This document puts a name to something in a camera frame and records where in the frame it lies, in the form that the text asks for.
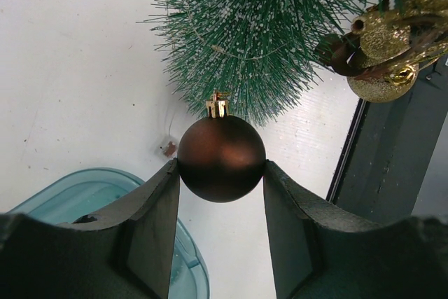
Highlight brown ribbon bow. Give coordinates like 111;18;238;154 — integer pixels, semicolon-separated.
314;0;447;80

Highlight gold ball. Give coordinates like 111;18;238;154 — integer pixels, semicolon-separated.
347;64;419;103

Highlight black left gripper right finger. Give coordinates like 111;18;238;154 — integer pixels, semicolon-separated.
263;161;447;298

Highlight brown matte ball ornament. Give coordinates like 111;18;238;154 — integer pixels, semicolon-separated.
177;90;266;203

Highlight clear battery box fairy lights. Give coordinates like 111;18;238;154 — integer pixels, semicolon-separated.
158;0;312;126

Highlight teal transparent plastic bin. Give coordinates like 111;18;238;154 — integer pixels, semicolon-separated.
8;167;213;299

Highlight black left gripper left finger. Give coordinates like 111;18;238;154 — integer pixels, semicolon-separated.
1;160;179;298

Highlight gold berry sprig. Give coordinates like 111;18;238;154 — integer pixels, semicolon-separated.
351;0;447;67

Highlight small frosted green christmas tree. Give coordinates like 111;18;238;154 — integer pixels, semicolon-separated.
138;0;414;128

